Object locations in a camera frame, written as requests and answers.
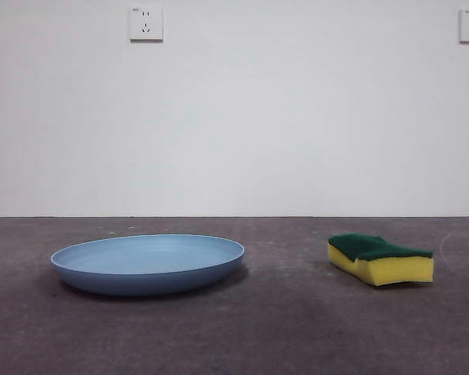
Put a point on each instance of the yellow sponge with green pad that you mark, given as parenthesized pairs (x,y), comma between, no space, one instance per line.
(394,271)

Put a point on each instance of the blue round plate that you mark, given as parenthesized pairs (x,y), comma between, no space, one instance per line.
(148,259)

